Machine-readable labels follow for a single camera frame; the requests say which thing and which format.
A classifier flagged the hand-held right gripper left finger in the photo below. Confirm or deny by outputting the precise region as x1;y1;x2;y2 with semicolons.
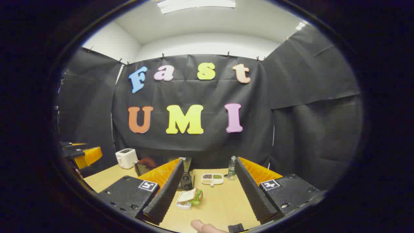
97;158;185;226

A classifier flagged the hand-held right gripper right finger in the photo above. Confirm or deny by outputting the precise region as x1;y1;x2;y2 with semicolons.
235;157;324;225

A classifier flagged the lettuce sandwich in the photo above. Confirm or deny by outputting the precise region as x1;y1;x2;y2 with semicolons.
178;188;203;205

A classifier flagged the black electric oven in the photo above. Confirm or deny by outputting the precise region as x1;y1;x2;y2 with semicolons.
134;157;194;191

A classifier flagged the white plastic dish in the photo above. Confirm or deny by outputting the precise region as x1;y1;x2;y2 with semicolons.
176;199;194;210

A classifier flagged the clear water bottle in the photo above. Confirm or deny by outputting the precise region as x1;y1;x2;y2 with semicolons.
228;156;237;181

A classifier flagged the white toaster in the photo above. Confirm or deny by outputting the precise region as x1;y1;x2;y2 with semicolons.
115;148;138;169

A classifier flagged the white divided grain plate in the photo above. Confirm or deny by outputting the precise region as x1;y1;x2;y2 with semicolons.
201;173;224;186

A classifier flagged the ceiling light panel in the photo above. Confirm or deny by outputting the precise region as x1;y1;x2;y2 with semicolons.
157;0;236;14

